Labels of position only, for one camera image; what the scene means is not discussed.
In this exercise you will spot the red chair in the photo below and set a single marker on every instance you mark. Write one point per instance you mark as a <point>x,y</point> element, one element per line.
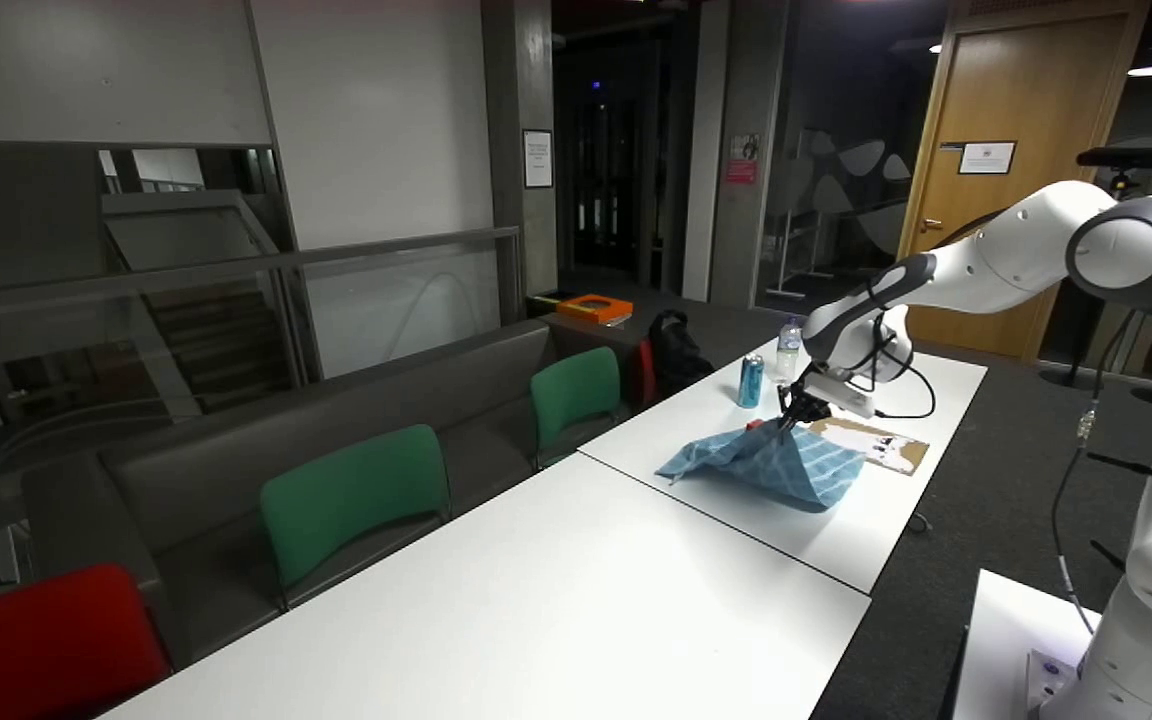
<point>40,645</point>
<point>647,369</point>

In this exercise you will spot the brown clipboard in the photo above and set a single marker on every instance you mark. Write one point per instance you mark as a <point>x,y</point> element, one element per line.
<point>889,450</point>

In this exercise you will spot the blue drink can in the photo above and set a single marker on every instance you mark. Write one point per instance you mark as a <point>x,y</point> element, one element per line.
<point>750,383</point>

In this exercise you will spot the green chair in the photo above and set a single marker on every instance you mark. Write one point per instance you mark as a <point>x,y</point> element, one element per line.
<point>577,394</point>
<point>359,502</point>

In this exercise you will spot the metal handrail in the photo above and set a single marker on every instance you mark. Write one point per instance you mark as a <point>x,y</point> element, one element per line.
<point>203,274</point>

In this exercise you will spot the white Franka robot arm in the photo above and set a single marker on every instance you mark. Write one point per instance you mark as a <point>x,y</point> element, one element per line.
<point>1002,260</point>

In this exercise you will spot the white door sign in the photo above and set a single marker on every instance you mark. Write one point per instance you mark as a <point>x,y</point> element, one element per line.
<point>987,158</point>

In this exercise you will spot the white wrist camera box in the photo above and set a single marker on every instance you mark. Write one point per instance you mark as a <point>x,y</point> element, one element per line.
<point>858,394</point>

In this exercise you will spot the white wall notice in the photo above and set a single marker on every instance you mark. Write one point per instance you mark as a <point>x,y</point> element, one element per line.
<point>539,158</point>

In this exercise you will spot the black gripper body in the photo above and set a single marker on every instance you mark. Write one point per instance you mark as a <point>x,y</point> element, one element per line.
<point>806,394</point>

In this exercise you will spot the black tripod stand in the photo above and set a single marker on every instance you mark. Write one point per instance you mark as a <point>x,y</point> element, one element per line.
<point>1074,364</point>

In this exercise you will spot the grey bench seat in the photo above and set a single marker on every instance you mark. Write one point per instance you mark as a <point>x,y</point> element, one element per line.
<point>470,386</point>

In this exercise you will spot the black backpack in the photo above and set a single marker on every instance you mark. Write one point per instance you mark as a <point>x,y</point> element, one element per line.
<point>678,357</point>

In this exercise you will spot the blue striped towel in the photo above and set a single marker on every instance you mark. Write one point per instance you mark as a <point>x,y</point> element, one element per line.
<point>778,466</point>

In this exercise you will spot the red wall sign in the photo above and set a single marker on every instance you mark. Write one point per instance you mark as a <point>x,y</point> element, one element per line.
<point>741,172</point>

